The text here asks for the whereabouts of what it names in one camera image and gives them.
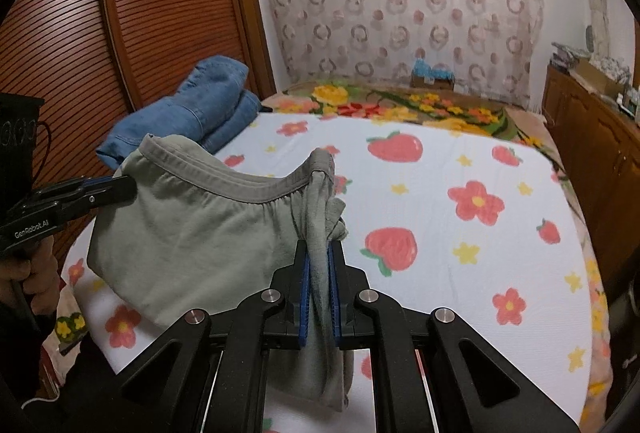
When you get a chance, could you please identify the grey-green pants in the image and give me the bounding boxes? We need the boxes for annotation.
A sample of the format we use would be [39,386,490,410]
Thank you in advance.
[88,135,354,411]

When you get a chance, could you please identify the cardboard box on cabinet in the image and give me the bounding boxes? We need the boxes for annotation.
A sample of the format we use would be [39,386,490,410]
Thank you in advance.
[570,58,625,100]

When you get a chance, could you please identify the wooden sideboard cabinet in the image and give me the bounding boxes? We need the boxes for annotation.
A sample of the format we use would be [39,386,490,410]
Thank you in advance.
[542,66,639,292]

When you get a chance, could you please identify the blue item on box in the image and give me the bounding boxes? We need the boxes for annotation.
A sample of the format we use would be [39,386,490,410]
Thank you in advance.
[410,58,456,90]

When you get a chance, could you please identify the patterned lace curtain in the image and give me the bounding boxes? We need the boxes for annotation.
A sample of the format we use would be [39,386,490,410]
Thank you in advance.
[269,0,544,108]

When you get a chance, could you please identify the white fruit flower blanket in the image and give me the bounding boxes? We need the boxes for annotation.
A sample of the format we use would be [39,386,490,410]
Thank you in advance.
[63,113,592,419]

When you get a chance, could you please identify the colourful floral bed cover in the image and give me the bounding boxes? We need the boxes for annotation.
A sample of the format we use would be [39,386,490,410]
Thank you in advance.
[39,80,614,433]

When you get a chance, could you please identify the person's left hand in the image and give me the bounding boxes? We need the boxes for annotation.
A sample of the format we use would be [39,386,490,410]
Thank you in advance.
[0,236,60,316]

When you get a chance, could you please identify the folded blue jeans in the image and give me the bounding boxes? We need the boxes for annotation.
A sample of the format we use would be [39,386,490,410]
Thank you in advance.
[96,55,262,170]

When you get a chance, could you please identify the brown louvered wardrobe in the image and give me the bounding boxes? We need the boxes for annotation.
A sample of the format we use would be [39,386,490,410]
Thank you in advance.
[0,0,278,264]

